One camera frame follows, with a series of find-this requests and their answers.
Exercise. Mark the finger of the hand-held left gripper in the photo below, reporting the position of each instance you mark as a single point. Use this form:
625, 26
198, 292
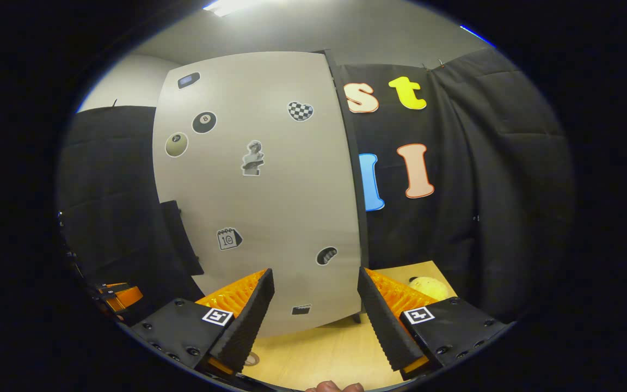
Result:
125, 296

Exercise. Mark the round brown coaster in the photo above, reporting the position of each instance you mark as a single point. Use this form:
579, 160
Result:
256, 360

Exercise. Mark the light grey cabinet door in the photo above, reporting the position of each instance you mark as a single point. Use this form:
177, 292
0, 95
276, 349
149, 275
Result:
281, 207

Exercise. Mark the long ceiling light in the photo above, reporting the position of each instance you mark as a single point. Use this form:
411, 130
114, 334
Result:
245, 6

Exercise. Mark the yellow plush toy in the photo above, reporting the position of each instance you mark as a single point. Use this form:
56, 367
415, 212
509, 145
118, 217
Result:
428, 287

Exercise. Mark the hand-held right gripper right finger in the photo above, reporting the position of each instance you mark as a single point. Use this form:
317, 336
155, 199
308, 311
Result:
384, 326

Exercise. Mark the black backdrop cloth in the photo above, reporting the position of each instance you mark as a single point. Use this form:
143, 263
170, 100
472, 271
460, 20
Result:
482, 218

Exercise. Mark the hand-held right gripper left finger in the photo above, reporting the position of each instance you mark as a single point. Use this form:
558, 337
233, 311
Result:
248, 326

